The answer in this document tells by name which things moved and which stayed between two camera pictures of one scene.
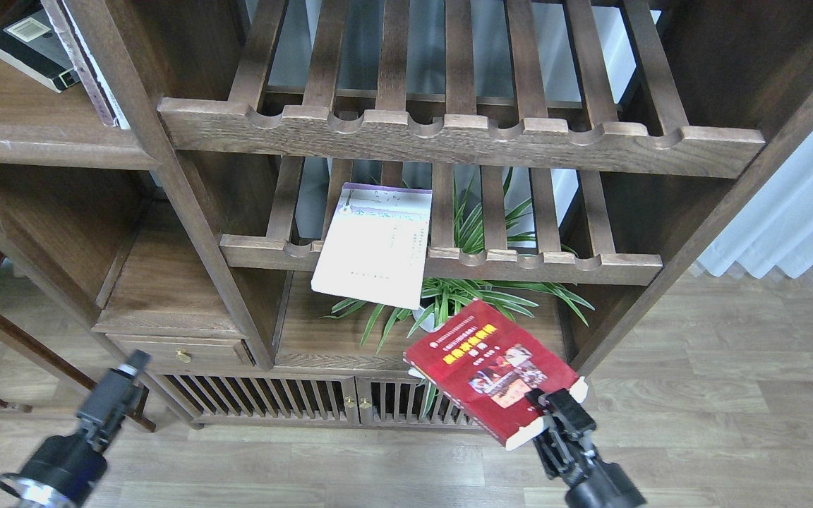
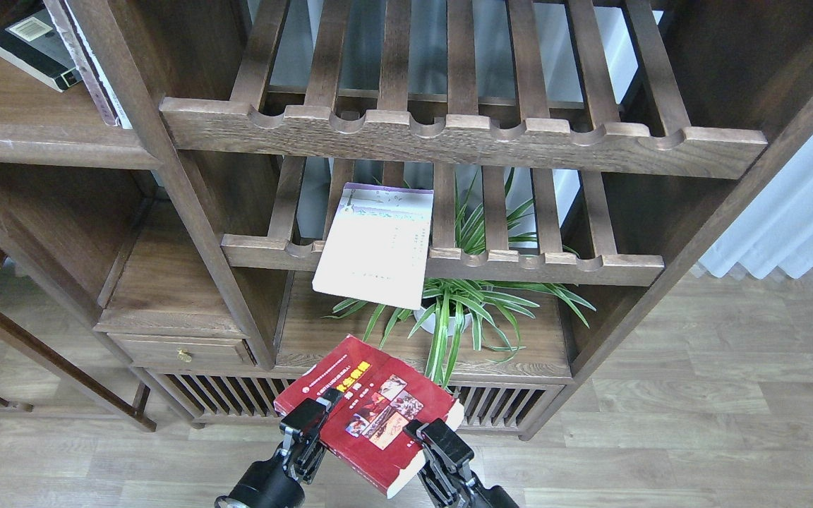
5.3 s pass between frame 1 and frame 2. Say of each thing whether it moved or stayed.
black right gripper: moved
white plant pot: stayed
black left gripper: moved
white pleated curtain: stayed
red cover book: moved
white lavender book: stayed
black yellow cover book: stayed
